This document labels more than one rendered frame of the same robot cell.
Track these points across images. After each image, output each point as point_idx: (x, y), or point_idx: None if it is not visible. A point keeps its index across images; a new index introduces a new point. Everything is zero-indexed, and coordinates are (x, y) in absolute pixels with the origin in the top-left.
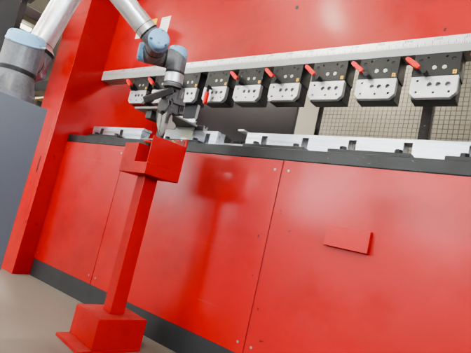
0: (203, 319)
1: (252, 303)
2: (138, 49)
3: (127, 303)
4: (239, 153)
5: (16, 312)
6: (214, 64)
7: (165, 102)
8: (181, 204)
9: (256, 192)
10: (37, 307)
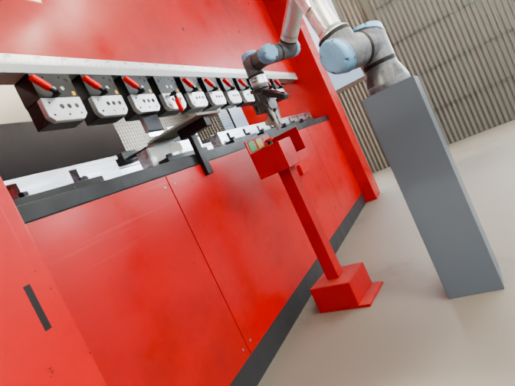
0: (305, 257)
1: None
2: (273, 50)
3: (280, 312)
4: None
5: (365, 345)
6: (152, 68)
7: (273, 101)
8: (251, 199)
9: None
10: (329, 361)
